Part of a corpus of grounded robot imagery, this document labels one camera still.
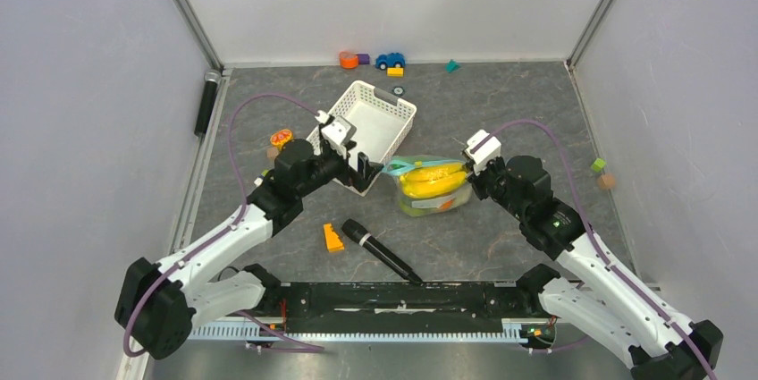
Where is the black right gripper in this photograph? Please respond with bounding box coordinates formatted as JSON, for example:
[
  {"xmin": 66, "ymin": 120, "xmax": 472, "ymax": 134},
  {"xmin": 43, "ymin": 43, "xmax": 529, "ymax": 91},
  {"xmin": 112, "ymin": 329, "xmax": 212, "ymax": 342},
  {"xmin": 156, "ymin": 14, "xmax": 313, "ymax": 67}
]
[{"xmin": 462, "ymin": 154, "xmax": 527, "ymax": 221}]

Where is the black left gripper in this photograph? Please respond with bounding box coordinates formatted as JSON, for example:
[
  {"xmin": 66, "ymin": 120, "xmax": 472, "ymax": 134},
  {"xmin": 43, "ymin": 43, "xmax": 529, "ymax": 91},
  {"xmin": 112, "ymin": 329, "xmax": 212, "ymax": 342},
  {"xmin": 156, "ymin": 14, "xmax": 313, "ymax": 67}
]
[{"xmin": 296, "ymin": 140, "xmax": 383, "ymax": 198}]

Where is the orange toy bell pepper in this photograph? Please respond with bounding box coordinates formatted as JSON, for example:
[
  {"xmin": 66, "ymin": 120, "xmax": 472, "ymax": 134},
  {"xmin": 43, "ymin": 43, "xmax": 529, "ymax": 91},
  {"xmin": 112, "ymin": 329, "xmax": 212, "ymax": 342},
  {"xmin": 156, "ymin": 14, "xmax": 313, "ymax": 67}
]
[{"xmin": 433, "ymin": 198, "xmax": 456, "ymax": 212}]

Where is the green toy pear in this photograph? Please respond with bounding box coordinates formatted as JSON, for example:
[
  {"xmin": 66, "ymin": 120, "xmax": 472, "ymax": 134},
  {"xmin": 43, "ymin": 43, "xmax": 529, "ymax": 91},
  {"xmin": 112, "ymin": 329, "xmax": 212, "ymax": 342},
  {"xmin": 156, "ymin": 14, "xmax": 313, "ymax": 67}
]
[{"xmin": 399, "ymin": 200, "xmax": 427, "ymax": 217}]

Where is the yellow toy banana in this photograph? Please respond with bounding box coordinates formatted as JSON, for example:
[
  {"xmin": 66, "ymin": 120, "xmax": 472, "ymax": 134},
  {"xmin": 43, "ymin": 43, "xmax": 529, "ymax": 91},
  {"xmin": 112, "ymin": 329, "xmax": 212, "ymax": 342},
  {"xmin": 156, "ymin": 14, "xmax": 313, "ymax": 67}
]
[{"xmin": 399, "ymin": 163, "xmax": 467, "ymax": 199}]

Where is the clear zip top bag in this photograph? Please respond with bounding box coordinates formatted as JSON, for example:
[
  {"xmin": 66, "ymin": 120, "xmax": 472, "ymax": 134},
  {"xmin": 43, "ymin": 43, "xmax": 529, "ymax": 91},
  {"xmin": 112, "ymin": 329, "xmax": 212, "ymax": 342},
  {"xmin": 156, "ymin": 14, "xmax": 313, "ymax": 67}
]
[{"xmin": 382, "ymin": 155, "xmax": 473, "ymax": 217}]

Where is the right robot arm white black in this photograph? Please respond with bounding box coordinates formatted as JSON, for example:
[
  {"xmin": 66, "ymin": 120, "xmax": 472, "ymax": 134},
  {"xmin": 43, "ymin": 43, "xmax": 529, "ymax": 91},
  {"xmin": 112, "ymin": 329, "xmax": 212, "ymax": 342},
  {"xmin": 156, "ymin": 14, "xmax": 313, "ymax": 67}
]
[{"xmin": 466, "ymin": 156, "xmax": 723, "ymax": 379}]

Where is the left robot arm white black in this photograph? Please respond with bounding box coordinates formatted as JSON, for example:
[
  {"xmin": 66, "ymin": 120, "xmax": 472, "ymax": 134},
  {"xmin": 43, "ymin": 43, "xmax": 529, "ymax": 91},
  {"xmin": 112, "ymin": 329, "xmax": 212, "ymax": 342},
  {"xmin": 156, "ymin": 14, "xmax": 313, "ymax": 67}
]
[{"xmin": 114, "ymin": 139, "xmax": 383, "ymax": 359}]

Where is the white plastic basket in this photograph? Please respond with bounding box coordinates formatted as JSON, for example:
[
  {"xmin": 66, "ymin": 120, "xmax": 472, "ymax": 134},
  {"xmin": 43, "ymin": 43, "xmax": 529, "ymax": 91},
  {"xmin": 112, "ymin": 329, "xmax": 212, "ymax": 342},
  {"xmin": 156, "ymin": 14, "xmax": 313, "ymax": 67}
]
[{"xmin": 329, "ymin": 80, "xmax": 417, "ymax": 168}]

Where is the black microphone on table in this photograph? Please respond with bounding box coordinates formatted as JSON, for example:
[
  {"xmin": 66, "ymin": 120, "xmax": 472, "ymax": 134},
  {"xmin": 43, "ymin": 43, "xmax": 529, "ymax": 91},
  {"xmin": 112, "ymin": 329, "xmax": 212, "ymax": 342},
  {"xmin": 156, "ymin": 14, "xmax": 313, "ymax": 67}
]
[{"xmin": 341, "ymin": 219, "xmax": 424, "ymax": 285}]

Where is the orange wedge block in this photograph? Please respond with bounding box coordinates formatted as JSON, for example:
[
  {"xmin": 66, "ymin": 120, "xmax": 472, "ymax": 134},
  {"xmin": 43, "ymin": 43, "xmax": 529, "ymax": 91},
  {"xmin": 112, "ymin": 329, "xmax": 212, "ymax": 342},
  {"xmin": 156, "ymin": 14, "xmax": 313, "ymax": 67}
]
[{"xmin": 323, "ymin": 223, "xmax": 344, "ymax": 253}]

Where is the orange red round toy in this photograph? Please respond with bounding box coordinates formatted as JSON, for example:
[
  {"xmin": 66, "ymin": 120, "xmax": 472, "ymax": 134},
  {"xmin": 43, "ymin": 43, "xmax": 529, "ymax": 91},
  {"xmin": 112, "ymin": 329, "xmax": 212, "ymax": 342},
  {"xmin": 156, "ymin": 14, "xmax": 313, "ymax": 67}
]
[{"xmin": 269, "ymin": 129, "xmax": 294, "ymax": 150}]

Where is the yellow lego brick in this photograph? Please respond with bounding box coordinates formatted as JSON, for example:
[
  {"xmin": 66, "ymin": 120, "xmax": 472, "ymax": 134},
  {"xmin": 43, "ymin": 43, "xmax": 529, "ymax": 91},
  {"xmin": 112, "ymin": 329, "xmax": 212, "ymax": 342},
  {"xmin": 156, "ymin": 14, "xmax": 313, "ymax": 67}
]
[{"xmin": 386, "ymin": 67, "xmax": 404, "ymax": 78}]

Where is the lime green cube block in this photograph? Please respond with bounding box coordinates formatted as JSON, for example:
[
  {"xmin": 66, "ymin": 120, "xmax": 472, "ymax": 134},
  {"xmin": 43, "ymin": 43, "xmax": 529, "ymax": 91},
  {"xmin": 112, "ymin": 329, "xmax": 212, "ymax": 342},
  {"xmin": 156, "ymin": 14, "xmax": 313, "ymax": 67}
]
[{"xmin": 591, "ymin": 157, "xmax": 607, "ymax": 173}]

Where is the green white lego stack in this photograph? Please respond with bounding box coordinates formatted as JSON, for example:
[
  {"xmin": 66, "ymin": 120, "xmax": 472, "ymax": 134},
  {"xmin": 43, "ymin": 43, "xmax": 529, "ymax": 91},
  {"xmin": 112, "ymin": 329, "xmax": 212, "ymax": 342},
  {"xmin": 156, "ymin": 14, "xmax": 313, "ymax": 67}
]
[{"xmin": 254, "ymin": 169, "xmax": 271, "ymax": 186}]

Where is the tan wooden cube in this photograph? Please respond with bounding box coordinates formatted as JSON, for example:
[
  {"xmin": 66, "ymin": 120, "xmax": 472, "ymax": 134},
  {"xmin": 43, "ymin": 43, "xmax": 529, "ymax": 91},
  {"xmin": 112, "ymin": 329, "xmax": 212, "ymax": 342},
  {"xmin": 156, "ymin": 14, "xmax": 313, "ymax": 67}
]
[{"xmin": 597, "ymin": 173, "xmax": 617, "ymax": 190}]

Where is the orange tape roll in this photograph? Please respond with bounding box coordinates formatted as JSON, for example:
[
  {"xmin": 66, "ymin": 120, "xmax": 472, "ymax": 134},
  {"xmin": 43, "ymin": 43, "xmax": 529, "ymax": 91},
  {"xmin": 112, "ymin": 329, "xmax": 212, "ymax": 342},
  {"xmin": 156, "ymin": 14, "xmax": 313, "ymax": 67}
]
[{"xmin": 338, "ymin": 51, "xmax": 360, "ymax": 70}]

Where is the blue toy car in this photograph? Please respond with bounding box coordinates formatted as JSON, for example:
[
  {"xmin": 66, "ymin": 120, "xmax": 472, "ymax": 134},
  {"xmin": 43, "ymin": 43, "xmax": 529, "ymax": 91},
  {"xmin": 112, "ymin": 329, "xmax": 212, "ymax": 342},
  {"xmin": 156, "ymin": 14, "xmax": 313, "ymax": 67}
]
[{"xmin": 375, "ymin": 52, "xmax": 406, "ymax": 71}]

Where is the teal triangular block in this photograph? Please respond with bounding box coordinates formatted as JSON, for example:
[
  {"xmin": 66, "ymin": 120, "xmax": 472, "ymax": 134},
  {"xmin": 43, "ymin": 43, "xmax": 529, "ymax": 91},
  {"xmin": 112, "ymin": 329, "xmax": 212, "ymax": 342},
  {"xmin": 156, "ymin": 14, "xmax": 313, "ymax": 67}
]
[{"xmin": 445, "ymin": 60, "xmax": 460, "ymax": 73}]

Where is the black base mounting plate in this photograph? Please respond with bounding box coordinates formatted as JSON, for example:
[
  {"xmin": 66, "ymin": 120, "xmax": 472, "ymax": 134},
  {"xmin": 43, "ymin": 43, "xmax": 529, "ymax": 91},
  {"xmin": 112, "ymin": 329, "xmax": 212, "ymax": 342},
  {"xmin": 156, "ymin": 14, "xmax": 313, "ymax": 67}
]
[{"xmin": 248, "ymin": 282, "xmax": 550, "ymax": 334}]

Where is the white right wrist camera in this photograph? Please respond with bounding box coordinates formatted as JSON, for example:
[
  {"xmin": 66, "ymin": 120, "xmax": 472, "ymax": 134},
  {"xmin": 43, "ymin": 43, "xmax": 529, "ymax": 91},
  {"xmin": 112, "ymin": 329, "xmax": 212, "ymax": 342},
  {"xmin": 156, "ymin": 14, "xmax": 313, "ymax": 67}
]
[{"xmin": 463, "ymin": 130, "xmax": 501, "ymax": 175}]

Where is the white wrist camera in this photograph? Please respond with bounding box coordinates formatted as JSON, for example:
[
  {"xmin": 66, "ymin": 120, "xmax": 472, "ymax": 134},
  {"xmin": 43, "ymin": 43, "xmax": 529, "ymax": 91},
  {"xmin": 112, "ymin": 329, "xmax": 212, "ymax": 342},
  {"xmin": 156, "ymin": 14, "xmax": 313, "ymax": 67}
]
[
  {"xmin": 463, "ymin": 130, "xmax": 501, "ymax": 175},
  {"xmin": 316, "ymin": 110, "xmax": 357, "ymax": 159}
]

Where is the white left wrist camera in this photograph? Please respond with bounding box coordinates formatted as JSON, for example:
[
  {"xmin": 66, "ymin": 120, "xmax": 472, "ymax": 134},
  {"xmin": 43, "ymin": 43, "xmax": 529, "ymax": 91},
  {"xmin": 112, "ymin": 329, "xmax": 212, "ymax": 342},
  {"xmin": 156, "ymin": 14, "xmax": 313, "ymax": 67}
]
[{"xmin": 316, "ymin": 110, "xmax": 357, "ymax": 159}]

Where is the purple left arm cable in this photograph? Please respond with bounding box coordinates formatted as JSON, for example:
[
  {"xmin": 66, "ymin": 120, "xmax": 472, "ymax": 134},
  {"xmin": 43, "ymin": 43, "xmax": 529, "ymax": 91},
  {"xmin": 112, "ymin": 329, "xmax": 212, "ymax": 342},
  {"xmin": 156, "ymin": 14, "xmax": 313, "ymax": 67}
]
[{"xmin": 122, "ymin": 92, "xmax": 327, "ymax": 359}]

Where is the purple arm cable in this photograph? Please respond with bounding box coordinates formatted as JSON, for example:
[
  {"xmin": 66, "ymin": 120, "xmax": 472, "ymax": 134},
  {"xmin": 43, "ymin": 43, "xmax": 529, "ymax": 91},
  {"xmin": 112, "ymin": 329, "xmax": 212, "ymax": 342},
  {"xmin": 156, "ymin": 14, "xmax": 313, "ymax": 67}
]
[
  {"xmin": 485, "ymin": 119, "xmax": 719, "ymax": 380},
  {"xmin": 122, "ymin": 92, "xmax": 327, "ymax": 359}
]

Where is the black microphone on rail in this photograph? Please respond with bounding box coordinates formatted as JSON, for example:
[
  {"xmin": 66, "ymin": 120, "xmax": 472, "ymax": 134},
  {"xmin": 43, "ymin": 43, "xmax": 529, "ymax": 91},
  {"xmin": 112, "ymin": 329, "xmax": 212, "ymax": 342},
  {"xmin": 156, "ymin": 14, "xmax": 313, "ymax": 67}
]
[{"xmin": 194, "ymin": 70, "xmax": 222, "ymax": 138}]

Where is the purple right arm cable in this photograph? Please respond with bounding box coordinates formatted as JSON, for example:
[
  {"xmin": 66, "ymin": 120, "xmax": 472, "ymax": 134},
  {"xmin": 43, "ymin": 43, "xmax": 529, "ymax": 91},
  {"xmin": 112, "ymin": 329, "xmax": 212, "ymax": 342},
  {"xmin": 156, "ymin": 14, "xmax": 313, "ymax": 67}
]
[{"xmin": 485, "ymin": 119, "xmax": 719, "ymax": 380}]

